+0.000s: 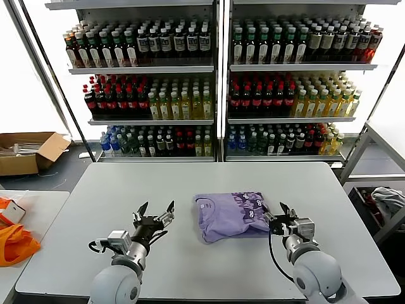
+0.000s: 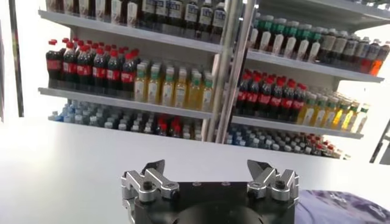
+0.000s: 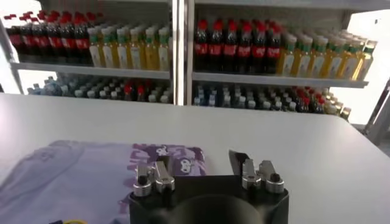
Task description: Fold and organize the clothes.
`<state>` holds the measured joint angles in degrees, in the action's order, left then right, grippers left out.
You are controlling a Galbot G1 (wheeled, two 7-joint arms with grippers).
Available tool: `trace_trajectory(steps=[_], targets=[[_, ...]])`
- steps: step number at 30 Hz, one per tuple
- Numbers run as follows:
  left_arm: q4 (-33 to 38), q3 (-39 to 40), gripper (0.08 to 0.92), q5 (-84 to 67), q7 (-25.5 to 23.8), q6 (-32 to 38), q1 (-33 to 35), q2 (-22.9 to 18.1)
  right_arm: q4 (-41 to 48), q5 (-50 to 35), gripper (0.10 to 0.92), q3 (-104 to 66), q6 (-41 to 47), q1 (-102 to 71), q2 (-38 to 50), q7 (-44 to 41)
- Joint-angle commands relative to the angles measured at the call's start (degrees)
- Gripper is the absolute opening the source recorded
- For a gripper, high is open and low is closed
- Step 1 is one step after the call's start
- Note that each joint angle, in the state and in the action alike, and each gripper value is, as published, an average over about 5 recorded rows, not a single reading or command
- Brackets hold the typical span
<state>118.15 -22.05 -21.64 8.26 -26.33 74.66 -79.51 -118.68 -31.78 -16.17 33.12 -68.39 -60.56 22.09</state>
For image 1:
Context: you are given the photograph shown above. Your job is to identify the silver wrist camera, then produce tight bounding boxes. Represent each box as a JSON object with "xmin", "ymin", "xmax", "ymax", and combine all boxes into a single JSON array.
[
  {"xmin": 296, "ymin": 217, "xmax": 316, "ymax": 242},
  {"xmin": 107, "ymin": 230, "xmax": 131, "ymax": 251}
]

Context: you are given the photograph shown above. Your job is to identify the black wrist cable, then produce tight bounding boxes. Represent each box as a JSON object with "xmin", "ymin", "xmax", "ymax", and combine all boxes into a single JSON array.
[
  {"xmin": 88, "ymin": 238, "xmax": 110, "ymax": 255},
  {"xmin": 268, "ymin": 232, "xmax": 295, "ymax": 282}
]

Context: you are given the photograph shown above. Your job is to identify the grey crumpled cloth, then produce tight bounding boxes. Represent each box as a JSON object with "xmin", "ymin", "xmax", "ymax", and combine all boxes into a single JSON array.
[{"xmin": 370, "ymin": 186, "xmax": 405, "ymax": 222}]

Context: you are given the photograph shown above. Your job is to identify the red item in bin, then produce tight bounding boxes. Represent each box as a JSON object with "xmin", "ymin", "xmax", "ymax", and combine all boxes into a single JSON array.
[{"xmin": 362, "ymin": 189, "xmax": 377, "ymax": 217}]

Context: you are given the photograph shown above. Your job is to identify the black storage bin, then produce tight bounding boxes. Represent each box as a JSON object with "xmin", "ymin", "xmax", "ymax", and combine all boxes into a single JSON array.
[{"xmin": 349, "ymin": 186, "xmax": 385, "ymax": 236}]

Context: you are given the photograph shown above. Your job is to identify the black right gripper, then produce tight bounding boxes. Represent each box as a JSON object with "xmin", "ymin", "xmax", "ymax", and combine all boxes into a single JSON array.
[{"xmin": 262, "ymin": 201, "xmax": 299, "ymax": 237}]

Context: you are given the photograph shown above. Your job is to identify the black-white label dark bottle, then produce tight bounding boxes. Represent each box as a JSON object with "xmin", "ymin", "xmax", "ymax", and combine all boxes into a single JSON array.
[
  {"xmin": 346, "ymin": 26, "xmax": 361, "ymax": 63},
  {"xmin": 357, "ymin": 27, "xmax": 373, "ymax": 63},
  {"xmin": 186, "ymin": 27, "xmax": 199, "ymax": 66},
  {"xmin": 137, "ymin": 28, "xmax": 150, "ymax": 66},
  {"xmin": 199, "ymin": 27, "xmax": 212, "ymax": 66},
  {"xmin": 148, "ymin": 28, "xmax": 161, "ymax": 66},
  {"xmin": 173, "ymin": 27, "xmax": 187, "ymax": 66},
  {"xmin": 333, "ymin": 25, "xmax": 348, "ymax": 63},
  {"xmin": 159, "ymin": 27, "xmax": 173, "ymax": 66}
]

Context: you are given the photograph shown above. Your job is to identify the grey metal cart frame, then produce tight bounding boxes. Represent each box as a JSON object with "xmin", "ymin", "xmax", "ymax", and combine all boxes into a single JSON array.
[{"xmin": 340, "ymin": 120, "xmax": 405, "ymax": 245}]

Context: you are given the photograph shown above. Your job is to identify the bundle of white strips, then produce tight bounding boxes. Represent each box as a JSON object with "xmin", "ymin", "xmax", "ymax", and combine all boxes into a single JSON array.
[{"xmin": 0, "ymin": 141, "xmax": 44, "ymax": 156}]

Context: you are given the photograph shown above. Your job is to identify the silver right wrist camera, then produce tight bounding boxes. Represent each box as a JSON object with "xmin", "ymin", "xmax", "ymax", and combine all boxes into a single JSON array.
[{"xmin": 296, "ymin": 217, "xmax": 316, "ymax": 242}]

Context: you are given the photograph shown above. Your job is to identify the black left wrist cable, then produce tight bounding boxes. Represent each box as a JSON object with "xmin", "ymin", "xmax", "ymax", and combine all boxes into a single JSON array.
[{"xmin": 88, "ymin": 238, "xmax": 110, "ymax": 255}]

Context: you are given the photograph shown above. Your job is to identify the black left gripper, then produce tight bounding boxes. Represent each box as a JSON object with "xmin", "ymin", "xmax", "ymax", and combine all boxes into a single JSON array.
[{"xmin": 132, "ymin": 199, "xmax": 176, "ymax": 245}]

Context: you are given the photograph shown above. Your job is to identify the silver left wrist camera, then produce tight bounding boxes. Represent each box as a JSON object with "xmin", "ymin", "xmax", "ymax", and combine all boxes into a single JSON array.
[{"xmin": 107, "ymin": 230, "xmax": 131, "ymax": 251}]

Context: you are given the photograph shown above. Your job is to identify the open cardboard box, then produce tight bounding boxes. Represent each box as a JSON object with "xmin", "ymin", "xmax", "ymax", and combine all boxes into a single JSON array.
[{"xmin": 0, "ymin": 131, "xmax": 72, "ymax": 177}]

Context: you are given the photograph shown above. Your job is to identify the white and orange box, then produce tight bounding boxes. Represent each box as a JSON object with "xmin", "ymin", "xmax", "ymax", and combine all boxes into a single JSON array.
[{"xmin": 0, "ymin": 196, "xmax": 27, "ymax": 226}]

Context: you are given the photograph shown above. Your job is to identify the black window frame pole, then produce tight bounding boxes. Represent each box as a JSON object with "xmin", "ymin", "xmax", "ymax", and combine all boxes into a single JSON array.
[
  {"xmin": 343, "ymin": 42, "xmax": 405, "ymax": 168},
  {"xmin": 18, "ymin": 0, "xmax": 97, "ymax": 162}
]

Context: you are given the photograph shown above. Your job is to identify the orange fabric bag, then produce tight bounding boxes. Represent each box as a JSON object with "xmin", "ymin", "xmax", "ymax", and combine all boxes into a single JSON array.
[{"xmin": 0, "ymin": 223, "xmax": 42, "ymax": 267}]

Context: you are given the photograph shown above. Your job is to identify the small red cap cola bottle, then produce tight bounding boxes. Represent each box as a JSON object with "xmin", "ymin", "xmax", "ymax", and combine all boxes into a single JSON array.
[
  {"xmin": 304, "ymin": 130, "xmax": 316, "ymax": 155},
  {"xmin": 314, "ymin": 130, "xmax": 325, "ymax": 155},
  {"xmin": 185, "ymin": 131, "xmax": 196, "ymax": 157},
  {"xmin": 175, "ymin": 131, "xmax": 186, "ymax": 157}
]

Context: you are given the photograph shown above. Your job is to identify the white side table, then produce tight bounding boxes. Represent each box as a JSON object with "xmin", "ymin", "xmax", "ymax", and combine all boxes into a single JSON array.
[{"xmin": 0, "ymin": 189, "xmax": 71, "ymax": 304}]

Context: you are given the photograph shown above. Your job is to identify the grey window frame pillar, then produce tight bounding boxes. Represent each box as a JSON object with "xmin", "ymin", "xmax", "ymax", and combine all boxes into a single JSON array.
[{"xmin": 5, "ymin": 0, "xmax": 74, "ymax": 140}]

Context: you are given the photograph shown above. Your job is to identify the beige label dark bottle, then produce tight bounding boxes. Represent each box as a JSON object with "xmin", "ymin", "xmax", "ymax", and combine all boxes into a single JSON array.
[
  {"xmin": 308, "ymin": 26, "xmax": 323, "ymax": 63},
  {"xmin": 321, "ymin": 25, "xmax": 335, "ymax": 63}
]

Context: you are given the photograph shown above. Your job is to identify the purple printed T-shirt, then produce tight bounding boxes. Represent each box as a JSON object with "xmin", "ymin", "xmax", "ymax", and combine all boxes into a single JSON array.
[{"xmin": 192, "ymin": 191, "xmax": 273, "ymax": 244}]

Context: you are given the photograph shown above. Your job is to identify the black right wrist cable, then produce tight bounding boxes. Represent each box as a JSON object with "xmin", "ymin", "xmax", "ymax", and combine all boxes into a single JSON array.
[{"xmin": 268, "ymin": 232, "xmax": 295, "ymax": 282}]

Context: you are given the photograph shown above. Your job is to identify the red tea bottle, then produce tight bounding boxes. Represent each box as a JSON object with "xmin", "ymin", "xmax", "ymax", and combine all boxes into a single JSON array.
[
  {"xmin": 65, "ymin": 32, "xmax": 79, "ymax": 68},
  {"xmin": 366, "ymin": 27, "xmax": 384, "ymax": 63}
]

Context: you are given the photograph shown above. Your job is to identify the green label tea bottle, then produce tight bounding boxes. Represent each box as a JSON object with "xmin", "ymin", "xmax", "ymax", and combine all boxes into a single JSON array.
[
  {"xmin": 258, "ymin": 27, "xmax": 270, "ymax": 64},
  {"xmin": 124, "ymin": 30, "xmax": 138, "ymax": 67},
  {"xmin": 232, "ymin": 27, "xmax": 245, "ymax": 64},
  {"xmin": 99, "ymin": 30, "xmax": 114, "ymax": 68},
  {"xmin": 87, "ymin": 30, "xmax": 102, "ymax": 68},
  {"xmin": 270, "ymin": 27, "xmax": 284, "ymax": 64},
  {"xmin": 112, "ymin": 30, "xmax": 126, "ymax": 67},
  {"xmin": 75, "ymin": 31, "xmax": 90, "ymax": 68},
  {"xmin": 296, "ymin": 26, "xmax": 309, "ymax": 63},
  {"xmin": 245, "ymin": 27, "xmax": 258, "ymax": 64},
  {"xmin": 283, "ymin": 26, "xmax": 297, "ymax": 63}
]

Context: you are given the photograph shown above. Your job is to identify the grey metal shelving unit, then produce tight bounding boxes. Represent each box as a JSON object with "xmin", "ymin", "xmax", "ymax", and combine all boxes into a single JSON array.
[
  {"xmin": 221, "ymin": 0, "xmax": 404, "ymax": 168},
  {"xmin": 44, "ymin": 0, "xmax": 223, "ymax": 163}
]

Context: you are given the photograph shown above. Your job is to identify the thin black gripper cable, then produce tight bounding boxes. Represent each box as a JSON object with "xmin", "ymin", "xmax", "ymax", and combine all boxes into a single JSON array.
[{"xmin": 147, "ymin": 230, "xmax": 169, "ymax": 246}]

